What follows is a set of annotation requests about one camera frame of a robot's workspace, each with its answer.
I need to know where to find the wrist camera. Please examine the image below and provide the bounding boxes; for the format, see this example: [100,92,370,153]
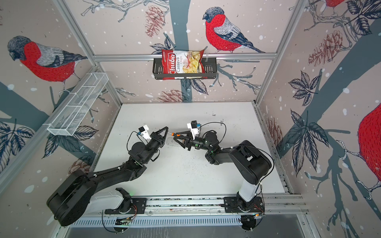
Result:
[187,121,201,139]
[138,125,151,140]

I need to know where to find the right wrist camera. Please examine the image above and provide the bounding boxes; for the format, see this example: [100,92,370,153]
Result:
[187,121,201,139]

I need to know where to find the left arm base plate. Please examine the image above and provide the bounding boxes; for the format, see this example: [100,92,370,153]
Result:
[104,198,147,215]

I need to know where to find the white wire mesh shelf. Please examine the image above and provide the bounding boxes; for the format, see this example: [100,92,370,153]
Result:
[47,72,109,136]

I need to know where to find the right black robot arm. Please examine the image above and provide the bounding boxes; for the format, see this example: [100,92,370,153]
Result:
[172,130,273,211]

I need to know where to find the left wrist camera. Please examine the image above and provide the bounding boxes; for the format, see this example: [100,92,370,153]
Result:
[138,125,151,140]

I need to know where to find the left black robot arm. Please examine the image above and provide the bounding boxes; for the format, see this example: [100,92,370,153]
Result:
[47,127,169,226]

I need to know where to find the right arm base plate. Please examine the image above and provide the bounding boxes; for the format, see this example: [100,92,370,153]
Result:
[222,194,265,214]

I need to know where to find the white remote control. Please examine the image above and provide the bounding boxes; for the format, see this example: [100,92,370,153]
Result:
[165,137,181,147]

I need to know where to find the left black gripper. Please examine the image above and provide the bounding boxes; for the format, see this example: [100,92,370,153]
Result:
[142,127,168,165]

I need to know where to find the black wall basket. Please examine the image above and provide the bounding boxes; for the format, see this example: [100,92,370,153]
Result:
[152,58,217,80]

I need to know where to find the red cassava chips bag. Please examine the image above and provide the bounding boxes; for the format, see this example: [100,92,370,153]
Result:
[162,50,205,74]

